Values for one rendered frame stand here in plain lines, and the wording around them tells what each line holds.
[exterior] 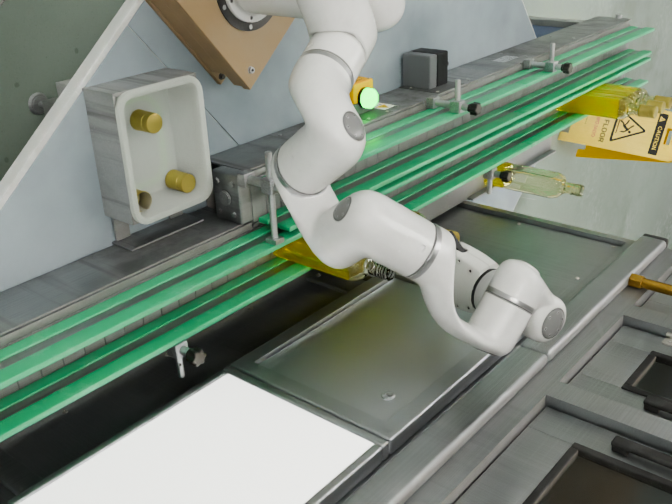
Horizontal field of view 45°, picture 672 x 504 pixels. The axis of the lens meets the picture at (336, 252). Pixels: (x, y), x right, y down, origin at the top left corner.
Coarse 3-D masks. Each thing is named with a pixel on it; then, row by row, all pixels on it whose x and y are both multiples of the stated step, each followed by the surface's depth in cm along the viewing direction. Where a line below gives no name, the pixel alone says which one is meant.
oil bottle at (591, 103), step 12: (588, 96) 230; (600, 96) 228; (612, 96) 228; (624, 96) 227; (564, 108) 235; (576, 108) 233; (588, 108) 231; (600, 108) 228; (612, 108) 226; (624, 108) 224; (636, 108) 223; (648, 108) 221
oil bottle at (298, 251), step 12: (300, 240) 148; (276, 252) 154; (288, 252) 152; (300, 252) 149; (312, 252) 147; (312, 264) 148; (324, 264) 146; (360, 264) 142; (348, 276) 143; (360, 276) 143
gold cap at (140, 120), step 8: (136, 112) 135; (144, 112) 134; (152, 112) 134; (136, 120) 134; (144, 120) 133; (152, 120) 133; (160, 120) 135; (136, 128) 135; (144, 128) 133; (152, 128) 134; (160, 128) 135
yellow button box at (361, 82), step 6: (360, 78) 175; (366, 78) 175; (354, 84) 171; (360, 84) 172; (366, 84) 174; (372, 84) 175; (354, 90) 171; (354, 96) 171; (354, 102) 172; (360, 108) 174; (366, 108) 176; (372, 108) 177
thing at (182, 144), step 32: (128, 96) 125; (160, 96) 139; (192, 96) 137; (128, 128) 135; (192, 128) 140; (128, 160) 128; (160, 160) 142; (192, 160) 143; (128, 192) 131; (160, 192) 143; (192, 192) 144
